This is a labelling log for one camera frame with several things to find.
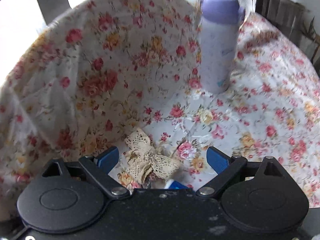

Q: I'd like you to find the beige lace cloth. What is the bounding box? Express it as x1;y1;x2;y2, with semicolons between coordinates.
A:
125;128;180;184

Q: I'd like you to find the small white tissue pack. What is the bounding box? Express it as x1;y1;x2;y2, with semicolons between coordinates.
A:
164;179;189;190

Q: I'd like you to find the floral tablecloth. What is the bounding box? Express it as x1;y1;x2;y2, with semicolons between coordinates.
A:
1;0;319;221

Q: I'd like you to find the purple white water bottle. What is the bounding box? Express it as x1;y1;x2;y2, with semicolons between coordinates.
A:
199;0;245;94

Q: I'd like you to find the white potted plant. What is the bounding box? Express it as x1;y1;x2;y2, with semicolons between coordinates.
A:
299;17;319;63

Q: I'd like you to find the round grey side table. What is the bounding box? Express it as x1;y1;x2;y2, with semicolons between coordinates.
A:
255;0;305;46

